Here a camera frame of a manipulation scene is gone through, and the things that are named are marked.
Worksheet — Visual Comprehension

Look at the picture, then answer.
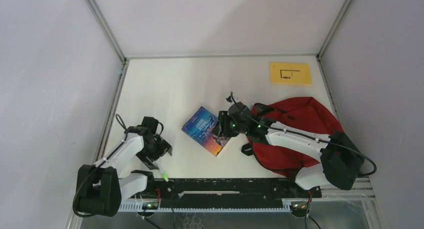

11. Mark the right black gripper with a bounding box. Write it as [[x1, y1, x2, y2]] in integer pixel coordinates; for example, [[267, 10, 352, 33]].
[[211, 110, 248, 138]]

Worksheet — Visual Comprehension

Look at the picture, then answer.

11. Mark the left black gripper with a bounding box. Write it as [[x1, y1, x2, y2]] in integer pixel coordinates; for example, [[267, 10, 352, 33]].
[[136, 134, 172, 170]]

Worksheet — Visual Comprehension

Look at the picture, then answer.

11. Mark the green highlighter pen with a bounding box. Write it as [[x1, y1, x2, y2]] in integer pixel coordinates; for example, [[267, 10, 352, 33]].
[[157, 166, 170, 182]]

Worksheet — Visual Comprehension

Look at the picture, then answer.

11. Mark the Jane Eyre book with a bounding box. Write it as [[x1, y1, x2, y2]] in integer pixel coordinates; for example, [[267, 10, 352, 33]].
[[181, 106, 230, 157]]

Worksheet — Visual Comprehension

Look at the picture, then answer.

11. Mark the red student backpack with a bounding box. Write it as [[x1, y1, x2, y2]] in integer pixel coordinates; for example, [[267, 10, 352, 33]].
[[241, 97, 344, 177]]

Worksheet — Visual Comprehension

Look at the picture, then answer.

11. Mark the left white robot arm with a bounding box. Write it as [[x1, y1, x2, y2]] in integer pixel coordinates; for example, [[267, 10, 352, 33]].
[[72, 114, 172, 218]]

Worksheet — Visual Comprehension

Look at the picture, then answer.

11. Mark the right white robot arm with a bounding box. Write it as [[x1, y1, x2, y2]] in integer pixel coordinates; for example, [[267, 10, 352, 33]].
[[212, 97, 366, 197]]

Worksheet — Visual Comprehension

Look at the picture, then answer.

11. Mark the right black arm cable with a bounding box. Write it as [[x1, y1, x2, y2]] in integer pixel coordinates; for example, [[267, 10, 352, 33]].
[[226, 91, 378, 178]]

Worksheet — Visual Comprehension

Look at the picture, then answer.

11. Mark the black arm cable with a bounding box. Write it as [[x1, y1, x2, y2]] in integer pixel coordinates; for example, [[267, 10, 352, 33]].
[[226, 91, 378, 178], [72, 113, 165, 218]]

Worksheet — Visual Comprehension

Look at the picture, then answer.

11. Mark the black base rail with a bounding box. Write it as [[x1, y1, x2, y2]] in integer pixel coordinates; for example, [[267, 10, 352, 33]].
[[143, 177, 322, 211]]

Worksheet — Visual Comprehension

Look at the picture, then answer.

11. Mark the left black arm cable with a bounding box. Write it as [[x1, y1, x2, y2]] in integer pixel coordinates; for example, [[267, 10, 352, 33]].
[[72, 113, 165, 218]]

